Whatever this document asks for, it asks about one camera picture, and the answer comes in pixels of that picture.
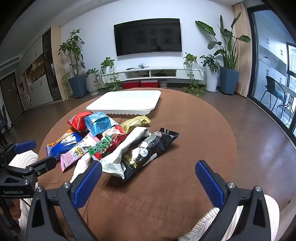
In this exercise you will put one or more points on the trailing pothos plant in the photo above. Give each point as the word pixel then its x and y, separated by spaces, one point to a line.
pixel 108 69
pixel 190 60

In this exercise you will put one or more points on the dark brown door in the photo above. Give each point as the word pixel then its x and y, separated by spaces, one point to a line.
pixel 9 97

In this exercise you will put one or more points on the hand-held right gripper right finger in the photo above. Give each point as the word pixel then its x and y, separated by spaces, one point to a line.
pixel 208 183

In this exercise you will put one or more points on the pink cartoon snack packet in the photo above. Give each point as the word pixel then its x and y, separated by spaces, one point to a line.
pixel 74 154

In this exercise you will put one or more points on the person's left hand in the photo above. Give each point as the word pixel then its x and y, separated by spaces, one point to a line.
pixel 15 207

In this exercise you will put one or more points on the dark blue snack packet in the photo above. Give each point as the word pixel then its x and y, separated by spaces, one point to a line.
pixel 62 146

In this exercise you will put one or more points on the red snack packet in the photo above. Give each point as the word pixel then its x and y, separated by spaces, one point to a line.
pixel 77 120

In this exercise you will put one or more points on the orange snack packet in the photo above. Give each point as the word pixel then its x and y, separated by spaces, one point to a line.
pixel 66 134

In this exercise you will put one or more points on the black balcony chair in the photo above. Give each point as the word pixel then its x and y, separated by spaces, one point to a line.
pixel 270 84

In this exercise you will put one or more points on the white plastic tray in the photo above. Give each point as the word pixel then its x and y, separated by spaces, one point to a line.
pixel 124 102

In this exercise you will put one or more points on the balcony table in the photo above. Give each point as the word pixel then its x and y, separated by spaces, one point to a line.
pixel 290 92

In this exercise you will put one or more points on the large white snack packet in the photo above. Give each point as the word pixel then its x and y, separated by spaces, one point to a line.
pixel 115 162

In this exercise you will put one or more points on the glass sliding door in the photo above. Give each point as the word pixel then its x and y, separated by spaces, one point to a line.
pixel 256 69

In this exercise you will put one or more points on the bushy plant in white pot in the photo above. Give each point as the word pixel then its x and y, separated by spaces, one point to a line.
pixel 212 78

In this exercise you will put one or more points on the beige curtain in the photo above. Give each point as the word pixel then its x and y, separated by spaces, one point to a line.
pixel 242 58

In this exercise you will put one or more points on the wall storage cabinet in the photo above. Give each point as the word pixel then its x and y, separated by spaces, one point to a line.
pixel 41 85

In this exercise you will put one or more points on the person's right leg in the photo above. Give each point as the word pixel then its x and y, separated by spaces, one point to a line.
pixel 203 224

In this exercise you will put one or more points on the black set-top box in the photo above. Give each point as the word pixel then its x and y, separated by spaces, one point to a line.
pixel 161 74

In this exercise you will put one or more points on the red storage box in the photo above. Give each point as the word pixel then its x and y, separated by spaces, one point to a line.
pixel 131 85
pixel 149 83

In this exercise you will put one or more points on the black snack packet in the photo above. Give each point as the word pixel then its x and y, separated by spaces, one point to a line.
pixel 145 148

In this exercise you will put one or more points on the green snack packet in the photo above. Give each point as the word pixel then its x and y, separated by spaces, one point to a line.
pixel 100 146

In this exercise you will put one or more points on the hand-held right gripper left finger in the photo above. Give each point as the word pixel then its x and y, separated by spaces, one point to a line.
pixel 87 183

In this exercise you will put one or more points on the person's leg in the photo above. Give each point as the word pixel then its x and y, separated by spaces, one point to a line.
pixel 23 160
pixel 203 224

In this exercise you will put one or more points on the small red-white snack packet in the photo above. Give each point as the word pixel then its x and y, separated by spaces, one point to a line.
pixel 97 156

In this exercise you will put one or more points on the white television console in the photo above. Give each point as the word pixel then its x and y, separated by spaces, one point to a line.
pixel 138 72

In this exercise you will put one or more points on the bird of paradise plant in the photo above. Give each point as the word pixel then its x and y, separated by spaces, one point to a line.
pixel 229 78

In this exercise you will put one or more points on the person's left leg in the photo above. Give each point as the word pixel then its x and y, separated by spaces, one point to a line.
pixel 23 160

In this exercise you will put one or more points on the light blue snack packet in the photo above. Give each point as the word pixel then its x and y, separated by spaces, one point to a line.
pixel 99 122

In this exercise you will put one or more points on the gold snack packet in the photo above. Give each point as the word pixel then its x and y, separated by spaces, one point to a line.
pixel 134 121

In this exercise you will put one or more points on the cream snack packet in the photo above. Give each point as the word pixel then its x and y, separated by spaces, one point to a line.
pixel 81 166

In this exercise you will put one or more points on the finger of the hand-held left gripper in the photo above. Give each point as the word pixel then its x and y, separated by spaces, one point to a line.
pixel 44 163
pixel 24 146

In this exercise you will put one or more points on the red-white round-print snack packet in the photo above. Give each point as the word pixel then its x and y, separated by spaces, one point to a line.
pixel 113 132

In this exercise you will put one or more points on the small empty white pot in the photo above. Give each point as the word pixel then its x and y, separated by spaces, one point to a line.
pixel 163 83

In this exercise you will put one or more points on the small plant in grey pot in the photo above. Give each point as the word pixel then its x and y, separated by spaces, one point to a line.
pixel 92 83

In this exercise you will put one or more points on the wall-mounted black television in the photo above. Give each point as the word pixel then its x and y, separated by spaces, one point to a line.
pixel 148 37

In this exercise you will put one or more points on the white balcony cabinet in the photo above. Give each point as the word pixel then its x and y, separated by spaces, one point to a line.
pixel 272 34

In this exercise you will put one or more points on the brown-red snack packet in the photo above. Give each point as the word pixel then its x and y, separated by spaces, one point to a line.
pixel 118 141

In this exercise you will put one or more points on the tall tree in blue pot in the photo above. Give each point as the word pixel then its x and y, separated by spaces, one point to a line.
pixel 78 85

